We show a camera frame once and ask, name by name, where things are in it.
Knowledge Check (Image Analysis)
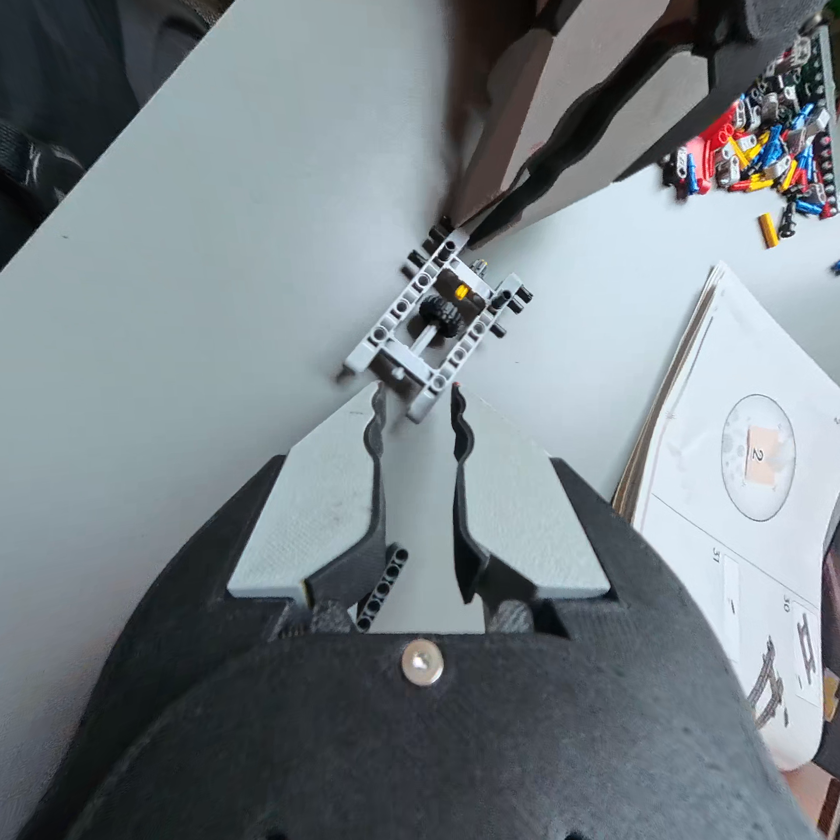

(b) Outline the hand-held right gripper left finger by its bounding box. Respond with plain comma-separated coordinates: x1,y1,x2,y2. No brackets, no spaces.
226,382,389,618

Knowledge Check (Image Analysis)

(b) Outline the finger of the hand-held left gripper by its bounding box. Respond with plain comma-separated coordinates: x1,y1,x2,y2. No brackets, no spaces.
451,0,711,228
471,54,718,249

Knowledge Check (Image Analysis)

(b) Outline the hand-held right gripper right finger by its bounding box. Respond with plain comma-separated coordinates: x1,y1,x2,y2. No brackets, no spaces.
448,382,613,606

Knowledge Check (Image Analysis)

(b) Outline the grey lego frame with gear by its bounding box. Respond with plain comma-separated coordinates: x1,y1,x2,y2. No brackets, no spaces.
336,218,534,425

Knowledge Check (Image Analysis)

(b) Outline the pile of colourful lego pieces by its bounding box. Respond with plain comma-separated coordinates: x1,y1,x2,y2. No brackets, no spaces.
658,29,840,221

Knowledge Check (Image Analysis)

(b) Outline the black lego beam with holes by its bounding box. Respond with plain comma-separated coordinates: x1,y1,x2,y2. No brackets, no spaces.
354,543,412,634

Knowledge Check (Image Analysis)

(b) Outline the lego instruction booklet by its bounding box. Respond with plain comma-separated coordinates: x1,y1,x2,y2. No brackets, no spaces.
612,260,840,774

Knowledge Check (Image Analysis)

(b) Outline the black webbing strap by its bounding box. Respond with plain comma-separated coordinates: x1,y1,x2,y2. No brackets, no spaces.
0,128,88,206

